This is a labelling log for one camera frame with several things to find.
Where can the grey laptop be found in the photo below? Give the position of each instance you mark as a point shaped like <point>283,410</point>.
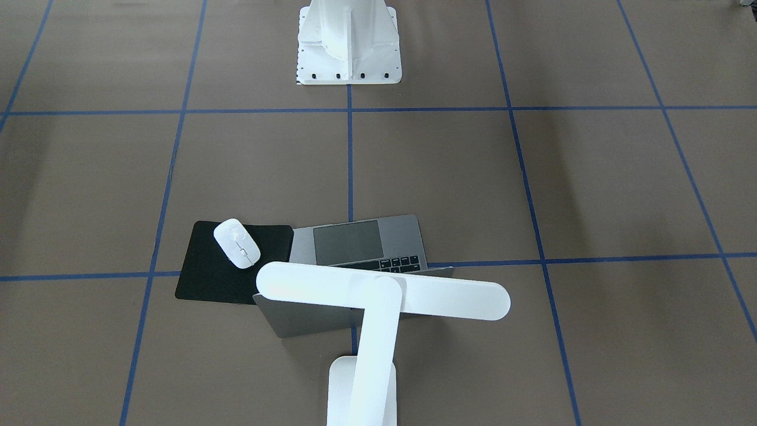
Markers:
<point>389,244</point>

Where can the white computer mouse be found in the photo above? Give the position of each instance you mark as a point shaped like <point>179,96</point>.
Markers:
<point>236,243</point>

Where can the black mouse pad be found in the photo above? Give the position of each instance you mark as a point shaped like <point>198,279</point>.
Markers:
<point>208,275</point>

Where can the white desk lamp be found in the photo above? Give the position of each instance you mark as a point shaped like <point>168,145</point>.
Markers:
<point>363,387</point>

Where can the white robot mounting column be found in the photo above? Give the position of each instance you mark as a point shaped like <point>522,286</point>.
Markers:
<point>348,43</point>

